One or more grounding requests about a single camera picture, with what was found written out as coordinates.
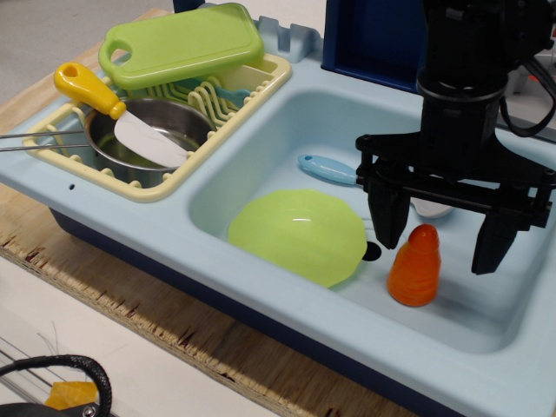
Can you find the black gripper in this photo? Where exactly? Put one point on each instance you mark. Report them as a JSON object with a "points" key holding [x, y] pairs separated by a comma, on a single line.
{"points": [[396, 167]]}

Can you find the orange toy carrot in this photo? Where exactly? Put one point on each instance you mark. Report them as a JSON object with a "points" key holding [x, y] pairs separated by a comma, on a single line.
{"points": [[414, 278]]}

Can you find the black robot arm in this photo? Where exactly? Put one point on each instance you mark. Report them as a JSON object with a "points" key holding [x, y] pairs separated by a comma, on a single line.
{"points": [[472, 47]]}

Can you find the green plastic plate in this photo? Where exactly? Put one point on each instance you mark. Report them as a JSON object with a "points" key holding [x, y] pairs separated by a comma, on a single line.
{"points": [[307, 232]]}

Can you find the grey toy faucet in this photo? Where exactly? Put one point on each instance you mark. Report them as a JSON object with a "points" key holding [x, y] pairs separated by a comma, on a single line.
{"points": [[528, 102]]}

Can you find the light blue toy sink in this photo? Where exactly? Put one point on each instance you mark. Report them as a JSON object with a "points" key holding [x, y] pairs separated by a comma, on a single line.
{"points": [[485, 346]]}

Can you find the dark blue backsplash panel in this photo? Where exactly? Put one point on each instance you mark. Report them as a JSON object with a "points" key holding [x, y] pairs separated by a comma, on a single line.
{"points": [[378, 41]]}

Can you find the teal utensil in rack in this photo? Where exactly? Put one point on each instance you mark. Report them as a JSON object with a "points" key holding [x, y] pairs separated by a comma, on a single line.
{"points": [[236, 97]]}

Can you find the steel pot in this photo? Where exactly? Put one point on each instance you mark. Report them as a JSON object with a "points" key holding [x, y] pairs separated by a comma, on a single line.
{"points": [[180, 123]]}

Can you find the cream dish rack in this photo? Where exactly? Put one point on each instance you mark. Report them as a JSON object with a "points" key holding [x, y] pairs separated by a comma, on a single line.
{"points": [[174, 174]]}

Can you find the green cutting board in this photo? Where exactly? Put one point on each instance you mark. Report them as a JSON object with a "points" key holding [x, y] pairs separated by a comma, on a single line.
{"points": [[179, 46]]}

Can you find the plywood board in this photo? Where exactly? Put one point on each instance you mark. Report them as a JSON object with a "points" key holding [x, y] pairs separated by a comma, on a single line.
{"points": [[166, 353]]}

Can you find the yellow tape piece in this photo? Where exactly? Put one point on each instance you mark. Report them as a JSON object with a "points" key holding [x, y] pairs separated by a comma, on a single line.
{"points": [[65, 395]]}

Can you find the blue handled grey ladle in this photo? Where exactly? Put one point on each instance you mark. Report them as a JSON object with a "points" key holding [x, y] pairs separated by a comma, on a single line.
{"points": [[331, 170]]}

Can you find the yellow handled toy knife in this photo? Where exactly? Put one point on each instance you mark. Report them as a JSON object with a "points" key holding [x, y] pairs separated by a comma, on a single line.
{"points": [[80, 83]]}

